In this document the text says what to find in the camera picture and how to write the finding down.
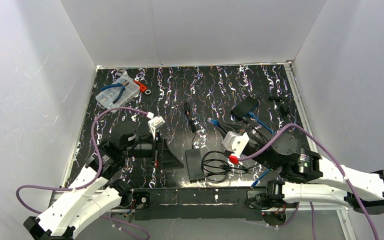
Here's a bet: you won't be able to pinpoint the black switch with blue ports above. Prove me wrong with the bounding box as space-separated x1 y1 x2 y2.
230 96 259 120

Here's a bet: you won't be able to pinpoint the black power cable with plug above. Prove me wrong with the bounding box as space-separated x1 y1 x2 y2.
188 117 262 184

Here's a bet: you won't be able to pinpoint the grey ribbed network switch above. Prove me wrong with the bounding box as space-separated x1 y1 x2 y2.
185 148 205 183

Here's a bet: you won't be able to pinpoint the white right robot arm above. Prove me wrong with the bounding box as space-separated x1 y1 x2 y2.
215 122 384 215

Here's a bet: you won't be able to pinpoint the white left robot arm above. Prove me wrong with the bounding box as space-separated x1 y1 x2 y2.
23 132 184 240

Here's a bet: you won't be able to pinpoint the small black clip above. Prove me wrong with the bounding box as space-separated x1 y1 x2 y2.
183 101 191 118

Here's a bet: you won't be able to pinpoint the clear plastic parts box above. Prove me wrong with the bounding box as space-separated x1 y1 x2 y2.
95 74 140 110

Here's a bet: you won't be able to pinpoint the red black tool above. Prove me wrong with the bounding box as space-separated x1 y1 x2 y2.
134 80 152 96

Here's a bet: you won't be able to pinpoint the black base bar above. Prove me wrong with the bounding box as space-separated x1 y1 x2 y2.
133 187 263 221

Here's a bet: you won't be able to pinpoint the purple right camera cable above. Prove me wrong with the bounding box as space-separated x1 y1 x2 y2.
236 123 380 240

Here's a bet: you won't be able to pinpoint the purple camera cable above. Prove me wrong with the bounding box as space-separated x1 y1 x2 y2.
15 106 151 240
236 123 380 240

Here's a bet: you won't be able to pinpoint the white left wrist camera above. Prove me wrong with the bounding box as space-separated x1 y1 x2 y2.
147 115 166 139

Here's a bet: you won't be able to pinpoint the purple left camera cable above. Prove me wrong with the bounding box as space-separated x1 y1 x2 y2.
15 106 151 240

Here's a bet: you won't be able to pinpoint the blue handled pliers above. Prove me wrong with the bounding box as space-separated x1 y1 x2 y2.
100 81 130 104

